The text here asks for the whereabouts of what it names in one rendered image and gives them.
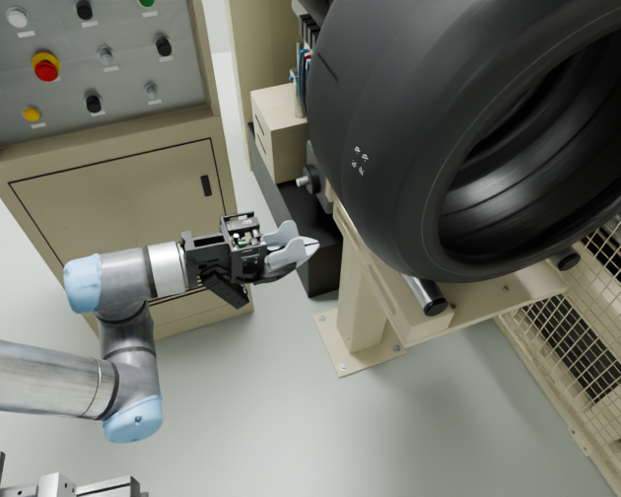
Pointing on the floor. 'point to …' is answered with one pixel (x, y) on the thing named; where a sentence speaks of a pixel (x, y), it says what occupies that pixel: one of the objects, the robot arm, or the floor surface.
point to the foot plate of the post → (391, 348)
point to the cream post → (358, 307)
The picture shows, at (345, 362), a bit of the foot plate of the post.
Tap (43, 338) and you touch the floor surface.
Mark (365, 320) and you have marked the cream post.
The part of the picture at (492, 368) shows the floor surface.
